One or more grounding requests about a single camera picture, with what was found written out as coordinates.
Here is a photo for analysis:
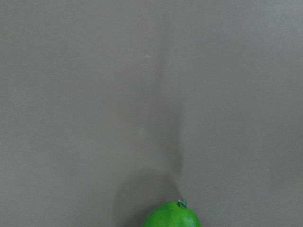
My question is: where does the green lime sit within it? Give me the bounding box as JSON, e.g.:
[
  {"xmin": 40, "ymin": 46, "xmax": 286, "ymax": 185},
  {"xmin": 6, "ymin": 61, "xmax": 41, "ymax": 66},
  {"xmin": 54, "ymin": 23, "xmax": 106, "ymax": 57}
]
[{"xmin": 141, "ymin": 199, "xmax": 201, "ymax": 227}]

